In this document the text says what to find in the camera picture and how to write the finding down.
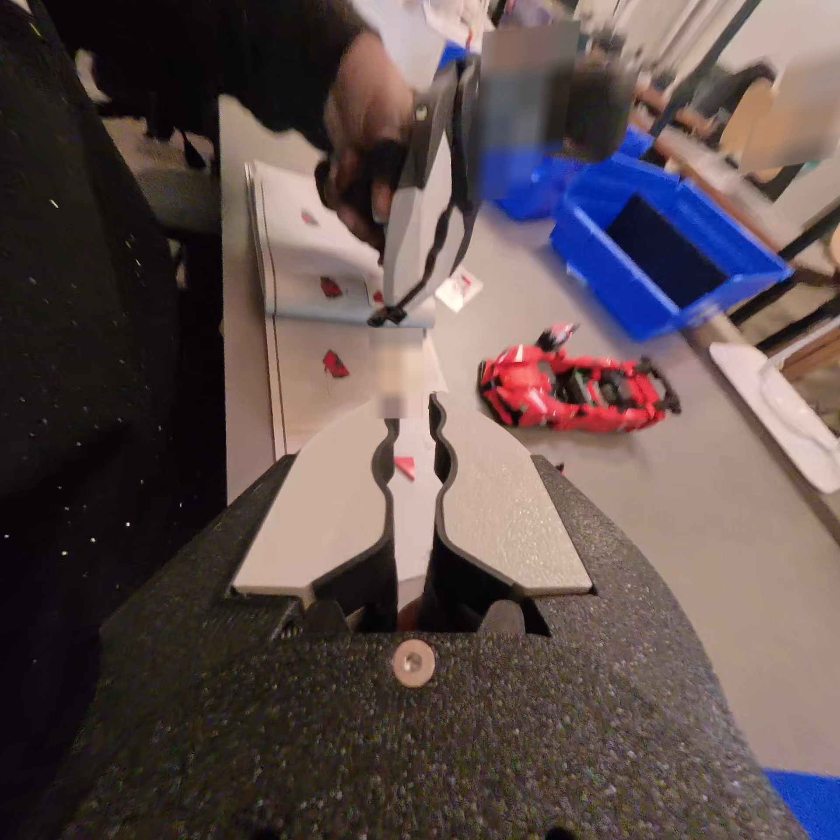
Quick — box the white stand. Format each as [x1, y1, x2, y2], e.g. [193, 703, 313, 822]
[709, 342, 840, 497]

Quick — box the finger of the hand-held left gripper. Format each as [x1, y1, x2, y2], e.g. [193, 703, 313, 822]
[405, 77, 483, 319]
[380, 96, 456, 319]

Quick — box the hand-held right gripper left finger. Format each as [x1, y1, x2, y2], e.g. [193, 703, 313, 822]
[233, 405, 399, 611]

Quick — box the red lego car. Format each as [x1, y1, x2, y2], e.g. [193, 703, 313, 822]
[476, 344, 683, 434]

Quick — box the person's left forearm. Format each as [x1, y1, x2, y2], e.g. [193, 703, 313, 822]
[53, 0, 375, 145]

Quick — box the white sticker sheet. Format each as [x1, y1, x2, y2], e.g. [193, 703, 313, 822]
[434, 267, 484, 313]

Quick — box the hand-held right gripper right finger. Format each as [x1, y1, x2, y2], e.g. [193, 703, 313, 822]
[430, 392, 594, 607]

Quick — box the person's left hand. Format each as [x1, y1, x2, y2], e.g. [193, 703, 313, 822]
[319, 29, 434, 231]

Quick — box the lego instruction booklet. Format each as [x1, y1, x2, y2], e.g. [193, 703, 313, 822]
[243, 158, 454, 460]

